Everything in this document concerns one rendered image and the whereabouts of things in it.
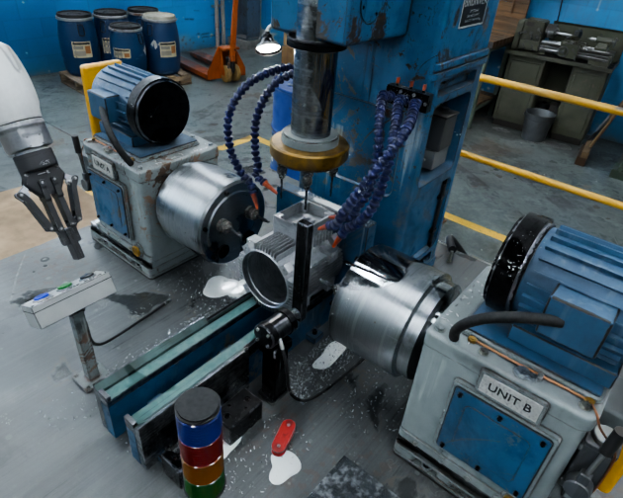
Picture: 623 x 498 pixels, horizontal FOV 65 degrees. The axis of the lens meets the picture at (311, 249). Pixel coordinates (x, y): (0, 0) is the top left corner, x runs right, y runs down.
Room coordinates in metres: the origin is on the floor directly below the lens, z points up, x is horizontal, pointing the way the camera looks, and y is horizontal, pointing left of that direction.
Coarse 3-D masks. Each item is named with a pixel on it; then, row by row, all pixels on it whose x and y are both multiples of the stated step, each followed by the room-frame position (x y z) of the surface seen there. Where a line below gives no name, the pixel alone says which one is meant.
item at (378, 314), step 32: (384, 256) 0.87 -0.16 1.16; (352, 288) 0.81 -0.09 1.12; (384, 288) 0.79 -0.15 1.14; (416, 288) 0.78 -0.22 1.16; (448, 288) 0.80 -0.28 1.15; (352, 320) 0.77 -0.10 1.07; (384, 320) 0.74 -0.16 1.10; (416, 320) 0.73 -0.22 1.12; (384, 352) 0.71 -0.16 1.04; (416, 352) 0.72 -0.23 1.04
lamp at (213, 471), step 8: (184, 464) 0.39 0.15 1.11; (216, 464) 0.40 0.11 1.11; (184, 472) 0.40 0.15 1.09; (192, 472) 0.39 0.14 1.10; (200, 472) 0.39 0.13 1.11; (208, 472) 0.39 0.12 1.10; (216, 472) 0.40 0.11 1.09; (192, 480) 0.39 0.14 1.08; (200, 480) 0.39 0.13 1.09; (208, 480) 0.39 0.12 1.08
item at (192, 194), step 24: (192, 168) 1.22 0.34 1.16; (216, 168) 1.24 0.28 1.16; (168, 192) 1.16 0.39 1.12; (192, 192) 1.13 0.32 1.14; (216, 192) 1.12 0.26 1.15; (240, 192) 1.17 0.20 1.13; (168, 216) 1.13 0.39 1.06; (192, 216) 1.08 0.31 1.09; (216, 216) 1.10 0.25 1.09; (240, 216) 1.17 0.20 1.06; (192, 240) 1.07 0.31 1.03; (216, 240) 1.09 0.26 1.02; (240, 240) 1.17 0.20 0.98
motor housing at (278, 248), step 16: (272, 240) 0.98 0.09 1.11; (288, 240) 1.00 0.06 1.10; (240, 256) 1.00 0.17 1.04; (256, 256) 1.03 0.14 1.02; (272, 256) 0.94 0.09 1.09; (288, 256) 0.96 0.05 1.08; (320, 256) 1.00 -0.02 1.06; (240, 272) 1.00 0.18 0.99; (256, 272) 1.02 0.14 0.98; (272, 272) 1.05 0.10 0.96; (320, 272) 0.97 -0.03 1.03; (336, 272) 1.04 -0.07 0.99; (256, 288) 0.99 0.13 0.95; (272, 288) 1.01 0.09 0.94; (288, 288) 0.90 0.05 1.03; (320, 288) 0.99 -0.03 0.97; (272, 304) 0.94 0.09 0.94; (288, 304) 0.90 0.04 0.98
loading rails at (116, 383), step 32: (224, 320) 0.90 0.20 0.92; (256, 320) 0.97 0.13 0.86; (320, 320) 1.03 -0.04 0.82; (160, 352) 0.77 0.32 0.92; (192, 352) 0.80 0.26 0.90; (224, 352) 0.79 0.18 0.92; (256, 352) 0.83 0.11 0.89; (288, 352) 0.92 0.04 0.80; (96, 384) 0.66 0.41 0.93; (128, 384) 0.68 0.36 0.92; (160, 384) 0.73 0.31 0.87; (192, 384) 0.69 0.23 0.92; (224, 384) 0.73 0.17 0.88; (128, 416) 0.59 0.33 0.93; (160, 416) 0.60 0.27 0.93; (160, 448) 0.59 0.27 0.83
